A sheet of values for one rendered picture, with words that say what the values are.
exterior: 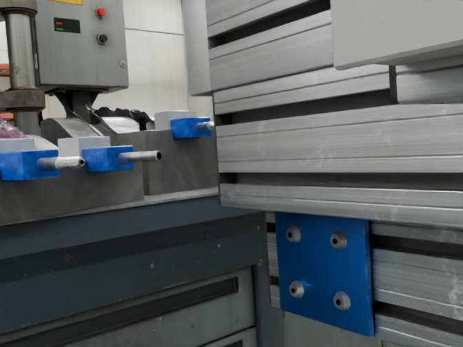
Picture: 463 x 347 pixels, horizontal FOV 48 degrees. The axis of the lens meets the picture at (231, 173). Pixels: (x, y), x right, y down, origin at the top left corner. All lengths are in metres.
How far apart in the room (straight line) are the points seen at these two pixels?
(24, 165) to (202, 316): 0.39
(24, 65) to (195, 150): 0.78
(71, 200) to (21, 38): 0.92
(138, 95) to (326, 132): 8.33
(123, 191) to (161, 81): 8.27
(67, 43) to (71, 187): 1.10
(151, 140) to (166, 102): 8.18
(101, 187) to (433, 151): 0.43
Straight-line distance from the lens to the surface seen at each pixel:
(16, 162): 0.52
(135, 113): 1.12
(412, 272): 0.35
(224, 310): 0.82
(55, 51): 1.64
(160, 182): 0.73
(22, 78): 1.45
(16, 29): 1.48
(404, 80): 0.18
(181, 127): 0.73
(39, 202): 0.57
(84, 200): 0.60
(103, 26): 1.73
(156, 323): 0.75
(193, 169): 0.76
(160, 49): 9.00
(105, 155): 0.59
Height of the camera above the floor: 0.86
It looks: 3 degrees down
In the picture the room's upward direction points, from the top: 4 degrees counter-clockwise
